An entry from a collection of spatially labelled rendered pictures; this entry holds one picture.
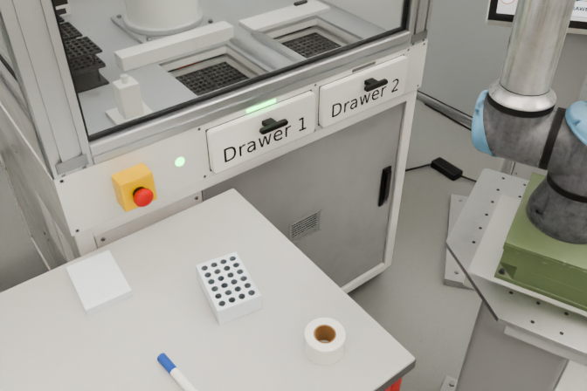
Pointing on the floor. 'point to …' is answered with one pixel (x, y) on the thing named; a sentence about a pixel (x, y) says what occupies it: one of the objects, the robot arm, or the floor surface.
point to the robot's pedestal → (541, 375)
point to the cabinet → (272, 196)
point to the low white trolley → (193, 318)
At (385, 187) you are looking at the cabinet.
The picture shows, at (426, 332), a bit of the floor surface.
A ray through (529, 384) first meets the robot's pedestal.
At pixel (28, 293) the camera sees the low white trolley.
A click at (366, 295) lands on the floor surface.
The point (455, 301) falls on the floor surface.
